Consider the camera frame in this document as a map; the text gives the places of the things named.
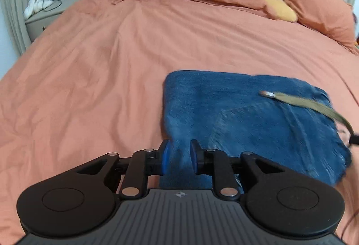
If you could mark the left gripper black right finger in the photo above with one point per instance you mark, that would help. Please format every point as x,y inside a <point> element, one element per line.
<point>278,199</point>

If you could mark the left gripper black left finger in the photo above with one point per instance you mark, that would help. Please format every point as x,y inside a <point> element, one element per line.
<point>84,198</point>

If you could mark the blue denim jeans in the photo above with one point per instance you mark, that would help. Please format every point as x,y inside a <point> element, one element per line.
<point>225,111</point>

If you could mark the orange bed duvet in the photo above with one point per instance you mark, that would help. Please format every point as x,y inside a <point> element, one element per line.
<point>91,83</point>

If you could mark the beige bedside table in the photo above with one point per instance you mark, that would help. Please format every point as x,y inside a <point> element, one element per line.
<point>37,23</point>

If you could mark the yellow cushion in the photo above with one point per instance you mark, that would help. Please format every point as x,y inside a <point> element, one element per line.
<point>282,10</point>

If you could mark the small orange pillow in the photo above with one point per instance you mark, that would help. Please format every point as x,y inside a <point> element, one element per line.
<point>333,18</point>

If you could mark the white crumpled cloth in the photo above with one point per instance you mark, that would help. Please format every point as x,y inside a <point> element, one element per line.
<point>35,6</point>

